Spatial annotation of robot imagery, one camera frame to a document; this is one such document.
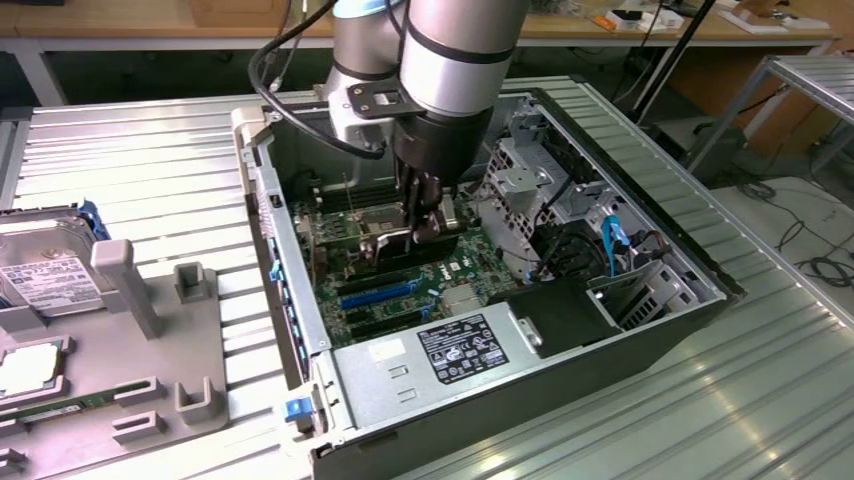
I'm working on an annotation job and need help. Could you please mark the black slanted pole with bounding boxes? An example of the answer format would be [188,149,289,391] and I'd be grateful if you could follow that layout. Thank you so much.
[630,0,720,119]

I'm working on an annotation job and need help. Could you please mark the white flat box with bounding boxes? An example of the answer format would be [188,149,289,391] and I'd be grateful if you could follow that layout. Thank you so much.
[716,3,793,35]

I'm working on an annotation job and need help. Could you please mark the Nvidia Quadro graphics card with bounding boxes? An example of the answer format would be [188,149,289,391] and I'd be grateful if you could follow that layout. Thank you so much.
[299,212,463,281]

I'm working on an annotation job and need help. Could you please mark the green motherboard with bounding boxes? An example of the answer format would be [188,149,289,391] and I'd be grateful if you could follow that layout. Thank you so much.
[285,174,508,351]

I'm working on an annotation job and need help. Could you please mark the black camera cable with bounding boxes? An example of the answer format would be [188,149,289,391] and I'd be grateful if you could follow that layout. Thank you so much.
[247,0,390,161]

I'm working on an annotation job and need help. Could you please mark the silver disk bay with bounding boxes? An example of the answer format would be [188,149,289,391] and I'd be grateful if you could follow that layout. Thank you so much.
[583,259,710,334]

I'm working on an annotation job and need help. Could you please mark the tangled black floor cables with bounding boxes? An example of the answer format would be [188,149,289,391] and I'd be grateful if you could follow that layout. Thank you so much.
[730,169,854,291]

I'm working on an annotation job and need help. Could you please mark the grey parts rack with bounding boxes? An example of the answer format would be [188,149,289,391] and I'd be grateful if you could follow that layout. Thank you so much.
[0,238,232,480]

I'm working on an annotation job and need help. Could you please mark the wooden workbench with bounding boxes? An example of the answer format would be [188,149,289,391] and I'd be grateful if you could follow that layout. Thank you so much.
[0,0,843,106]

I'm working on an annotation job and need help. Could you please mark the CPU socket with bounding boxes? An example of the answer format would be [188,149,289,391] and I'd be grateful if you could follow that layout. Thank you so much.
[352,205,410,237]

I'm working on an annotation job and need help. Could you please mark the green RAM stick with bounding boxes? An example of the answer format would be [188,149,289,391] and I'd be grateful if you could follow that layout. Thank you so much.
[0,392,145,426]

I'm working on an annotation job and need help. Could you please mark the silver chipset heat sink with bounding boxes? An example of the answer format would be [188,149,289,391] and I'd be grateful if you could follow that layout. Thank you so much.
[440,287,483,310]

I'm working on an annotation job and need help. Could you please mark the silver CPU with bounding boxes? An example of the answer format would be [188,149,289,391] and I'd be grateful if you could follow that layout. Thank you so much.
[0,342,65,397]

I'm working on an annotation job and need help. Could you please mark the black box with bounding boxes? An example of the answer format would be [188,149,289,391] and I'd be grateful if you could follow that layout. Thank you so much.
[650,117,747,169]

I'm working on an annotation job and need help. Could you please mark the blue flat wire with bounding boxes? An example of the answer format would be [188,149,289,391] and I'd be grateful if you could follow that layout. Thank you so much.
[599,214,632,279]

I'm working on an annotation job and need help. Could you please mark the hard disk with blue bracket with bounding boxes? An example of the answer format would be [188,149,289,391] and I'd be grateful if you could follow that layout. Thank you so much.
[0,199,112,319]

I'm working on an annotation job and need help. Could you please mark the black wire bundle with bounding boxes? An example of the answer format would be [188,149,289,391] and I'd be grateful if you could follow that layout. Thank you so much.
[530,222,606,284]

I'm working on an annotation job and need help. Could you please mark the silver drive cage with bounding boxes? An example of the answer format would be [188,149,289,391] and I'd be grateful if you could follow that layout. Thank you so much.
[476,137,583,281]

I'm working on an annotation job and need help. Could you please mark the black expansion slot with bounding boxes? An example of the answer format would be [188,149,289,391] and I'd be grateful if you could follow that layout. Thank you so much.
[335,277,410,297]
[344,308,426,328]
[348,322,431,344]

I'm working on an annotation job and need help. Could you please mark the black RAM slot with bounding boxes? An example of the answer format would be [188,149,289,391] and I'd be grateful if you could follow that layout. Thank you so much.
[319,188,402,209]

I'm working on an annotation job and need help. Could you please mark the aluminium frame table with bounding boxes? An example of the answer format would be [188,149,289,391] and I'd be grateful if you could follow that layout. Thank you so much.
[686,52,854,176]

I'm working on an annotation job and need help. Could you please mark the orange white small box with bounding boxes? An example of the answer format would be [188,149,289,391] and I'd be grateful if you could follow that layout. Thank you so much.
[592,7,687,34]

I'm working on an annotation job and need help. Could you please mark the brown cardboard carton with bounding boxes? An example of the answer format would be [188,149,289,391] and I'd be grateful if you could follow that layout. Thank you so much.
[666,49,835,151]

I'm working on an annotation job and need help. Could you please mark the blue case latch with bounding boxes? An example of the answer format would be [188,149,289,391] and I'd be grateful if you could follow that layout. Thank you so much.
[279,397,315,424]

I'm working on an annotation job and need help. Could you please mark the metal socket cover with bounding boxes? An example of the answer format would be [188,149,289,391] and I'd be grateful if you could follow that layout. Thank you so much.
[436,192,466,236]

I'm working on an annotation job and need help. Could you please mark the blue expansion slot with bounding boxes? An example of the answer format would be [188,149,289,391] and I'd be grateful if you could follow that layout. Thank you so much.
[339,284,416,309]

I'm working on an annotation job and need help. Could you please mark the open black PC case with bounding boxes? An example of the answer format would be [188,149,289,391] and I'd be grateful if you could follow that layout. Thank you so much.
[229,74,747,480]

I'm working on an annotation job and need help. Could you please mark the silver power supply unit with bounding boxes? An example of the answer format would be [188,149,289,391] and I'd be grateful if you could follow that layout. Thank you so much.
[329,302,543,432]

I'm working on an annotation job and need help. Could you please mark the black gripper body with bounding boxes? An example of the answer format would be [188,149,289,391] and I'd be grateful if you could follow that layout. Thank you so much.
[390,106,496,190]

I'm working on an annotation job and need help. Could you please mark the thin locking lever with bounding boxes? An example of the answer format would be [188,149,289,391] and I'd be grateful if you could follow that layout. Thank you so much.
[340,171,358,221]

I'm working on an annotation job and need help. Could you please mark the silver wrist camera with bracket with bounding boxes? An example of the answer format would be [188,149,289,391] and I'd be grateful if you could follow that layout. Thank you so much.
[332,81,419,152]

